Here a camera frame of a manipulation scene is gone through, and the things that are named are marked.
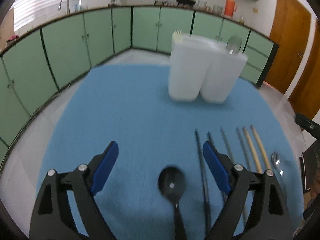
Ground small metal spoon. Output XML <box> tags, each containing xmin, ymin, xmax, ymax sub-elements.
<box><xmin>271</xmin><ymin>151</ymin><xmax>287</xmax><ymax>196</ymax></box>

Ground grey metal chopstick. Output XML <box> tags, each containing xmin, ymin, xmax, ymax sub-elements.
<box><xmin>236</xmin><ymin>127</ymin><xmax>251</xmax><ymax>171</ymax></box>
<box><xmin>220</xmin><ymin>127</ymin><xmax>234</xmax><ymax>163</ymax></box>

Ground wooden chopstick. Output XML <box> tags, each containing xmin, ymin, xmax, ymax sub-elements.
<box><xmin>250</xmin><ymin>125</ymin><xmax>272</xmax><ymax>170</ymax></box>
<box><xmin>242</xmin><ymin>127</ymin><xmax>263</xmax><ymax>173</ymax></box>

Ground black chopstick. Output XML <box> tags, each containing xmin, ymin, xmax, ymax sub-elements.
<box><xmin>207</xmin><ymin>132</ymin><xmax>226</xmax><ymax>204</ymax></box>
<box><xmin>195</xmin><ymin>129</ymin><xmax>211</xmax><ymax>235</ymax></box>

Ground black plastic spoon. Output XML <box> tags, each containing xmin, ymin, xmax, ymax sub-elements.
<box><xmin>158</xmin><ymin>166</ymin><xmax>187</xmax><ymax>239</ymax></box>

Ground large metal spoon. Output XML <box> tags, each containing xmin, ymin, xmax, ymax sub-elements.
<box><xmin>226</xmin><ymin>35</ymin><xmax>242</xmax><ymax>55</ymax></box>

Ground cream plastic fork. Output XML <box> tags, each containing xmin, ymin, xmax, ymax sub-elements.
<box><xmin>171</xmin><ymin>29</ymin><xmax>182</xmax><ymax>43</ymax></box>

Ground green lower kitchen cabinets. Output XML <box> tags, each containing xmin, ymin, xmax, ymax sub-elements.
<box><xmin>1</xmin><ymin>5</ymin><xmax>279</xmax><ymax>157</ymax></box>

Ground chrome kitchen faucet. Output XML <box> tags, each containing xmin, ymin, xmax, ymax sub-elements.
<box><xmin>57</xmin><ymin>0</ymin><xmax>71</xmax><ymax>15</ymax></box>

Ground person's right hand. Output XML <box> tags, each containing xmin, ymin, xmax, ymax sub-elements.
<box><xmin>310</xmin><ymin>179</ymin><xmax>320</xmax><ymax>200</ymax></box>

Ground wooden door right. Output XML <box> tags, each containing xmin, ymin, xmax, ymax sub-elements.
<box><xmin>289</xmin><ymin>20</ymin><xmax>320</xmax><ymax>119</ymax></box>

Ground wooden door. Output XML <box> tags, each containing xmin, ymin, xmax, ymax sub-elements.
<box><xmin>265</xmin><ymin>0</ymin><xmax>311</xmax><ymax>94</ymax></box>
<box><xmin>289</xmin><ymin>20</ymin><xmax>320</xmax><ymax>119</ymax></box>

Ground wooden door left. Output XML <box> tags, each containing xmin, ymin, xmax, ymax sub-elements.
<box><xmin>265</xmin><ymin>0</ymin><xmax>311</xmax><ymax>94</ymax></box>

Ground small glass oil bottle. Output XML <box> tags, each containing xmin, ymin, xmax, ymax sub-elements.
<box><xmin>239</xmin><ymin>15</ymin><xmax>245</xmax><ymax>25</ymax></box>

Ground white twin utensil holder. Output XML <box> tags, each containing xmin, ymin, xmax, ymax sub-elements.
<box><xmin>168</xmin><ymin>33</ymin><xmax>248</xmax><ymax>103</ymax></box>

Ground orange thermos flask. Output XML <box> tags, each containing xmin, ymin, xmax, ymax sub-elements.
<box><xmin>223</xmin><ymin>0</ymin><xmax>237</xmax><ymax>18</ymax></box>

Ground blue table mat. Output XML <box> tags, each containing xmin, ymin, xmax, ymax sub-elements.
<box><xmin>38</xmin><ymin>64</ymin><xmax>304</xmax><ymax>239</ymax></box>

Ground glass jars on counter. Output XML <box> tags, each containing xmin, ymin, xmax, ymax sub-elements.
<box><xmin>197</xmin><ymin>0</ymin><xmax>223</xmax><ymax>15</ymax></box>

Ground black wok with lid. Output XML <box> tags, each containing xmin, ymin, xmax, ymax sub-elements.
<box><xmin>176</xmin><ymin>0</ymin><xmax>196</xmax><ymax>8</ymax></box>

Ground pink cloth on counter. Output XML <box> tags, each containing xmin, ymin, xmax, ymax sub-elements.
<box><xmin>7</xmin><ymin>35</ymin><xmax>19</xmax><ymax>46</ymax></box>

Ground white window blinds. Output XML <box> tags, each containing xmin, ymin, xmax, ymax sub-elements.
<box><xmin>11</xmin><ymin>0</ymin><xmax>79</xmax><ymax>31</ymax></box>

